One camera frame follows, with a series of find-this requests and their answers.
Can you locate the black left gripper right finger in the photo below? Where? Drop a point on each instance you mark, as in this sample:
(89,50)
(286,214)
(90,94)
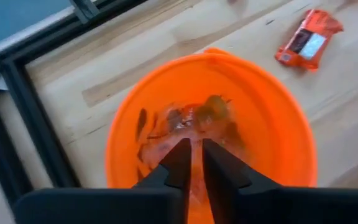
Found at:
(291,208)

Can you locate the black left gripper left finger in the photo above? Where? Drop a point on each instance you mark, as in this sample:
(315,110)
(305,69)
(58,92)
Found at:
(104,208)

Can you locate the orange Reese's candy packet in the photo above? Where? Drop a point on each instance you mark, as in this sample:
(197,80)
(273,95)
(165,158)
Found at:
(309,43)

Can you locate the orange halloween bucket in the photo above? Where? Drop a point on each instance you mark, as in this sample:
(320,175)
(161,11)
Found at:
(259,124)

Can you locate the black aluminium table frame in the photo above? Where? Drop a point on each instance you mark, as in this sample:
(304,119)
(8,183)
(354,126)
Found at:
(42,124)

